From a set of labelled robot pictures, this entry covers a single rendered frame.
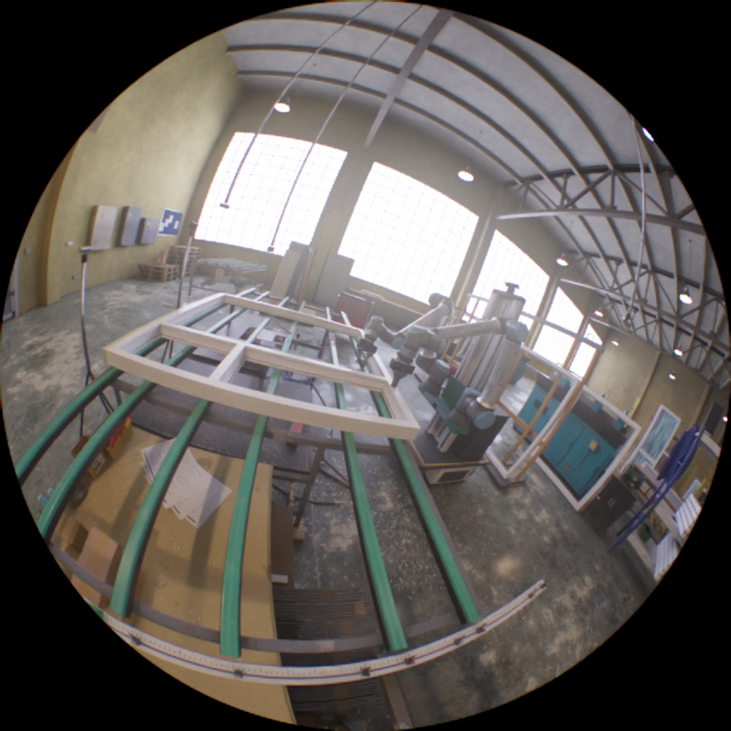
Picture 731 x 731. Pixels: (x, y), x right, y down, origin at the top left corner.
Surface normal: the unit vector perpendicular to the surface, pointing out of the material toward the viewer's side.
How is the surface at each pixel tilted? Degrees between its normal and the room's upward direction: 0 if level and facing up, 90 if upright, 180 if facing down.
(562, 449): 90
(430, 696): 0
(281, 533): 0
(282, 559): 0
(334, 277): 90
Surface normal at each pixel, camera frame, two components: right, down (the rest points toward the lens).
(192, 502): 0.33, -0.88
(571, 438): -0.92, -0.23
